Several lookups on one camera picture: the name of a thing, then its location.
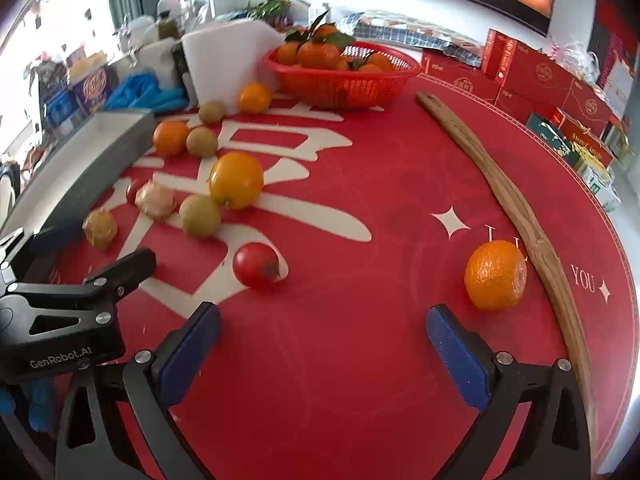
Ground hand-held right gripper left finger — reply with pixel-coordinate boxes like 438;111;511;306
55;301;222;480

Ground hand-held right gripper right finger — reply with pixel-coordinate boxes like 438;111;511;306
426;303;593;480

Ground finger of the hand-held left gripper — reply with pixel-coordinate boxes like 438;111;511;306
0;226;83;283
84;248;157;307

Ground tan walnut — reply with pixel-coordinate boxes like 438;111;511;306
135;180;177;221
82;209;119;250

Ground grey tray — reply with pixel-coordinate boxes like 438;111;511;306
0;109;157;241

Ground person's left hand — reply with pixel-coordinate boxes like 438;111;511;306
0;377;57;432

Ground blue snack can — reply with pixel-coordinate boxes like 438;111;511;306
42;87;81;128

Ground large yellow orange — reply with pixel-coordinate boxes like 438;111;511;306
208;151;265;211

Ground purple snack cup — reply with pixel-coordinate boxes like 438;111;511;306
70;67;108;113

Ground long curved wooden stick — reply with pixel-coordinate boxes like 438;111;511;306
416;91;598;456

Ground blue rubber gloves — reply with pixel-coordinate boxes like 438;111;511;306
105;72;188;113

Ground black case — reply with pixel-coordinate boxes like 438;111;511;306
171;42;194;103

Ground white foam box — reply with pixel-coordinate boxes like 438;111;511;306
127;35;188;77

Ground white and green carton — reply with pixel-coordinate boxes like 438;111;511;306
581;164;622;214

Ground white paper towel roll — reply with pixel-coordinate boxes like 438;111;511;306
181;19;286;113

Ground green gift box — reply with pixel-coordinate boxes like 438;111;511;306
526;112;574;162

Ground red plastic basket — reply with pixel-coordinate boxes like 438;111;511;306
260;42;422;111

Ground pile of leafy tangerines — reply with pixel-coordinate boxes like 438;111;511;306
275;10;396;73

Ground stack of red gift boxes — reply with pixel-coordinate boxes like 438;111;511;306
420;29;626;161

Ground green plant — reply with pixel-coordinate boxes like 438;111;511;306
247;0;292;26

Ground plaid cloth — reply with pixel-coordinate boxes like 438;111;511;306
340;10;488;61

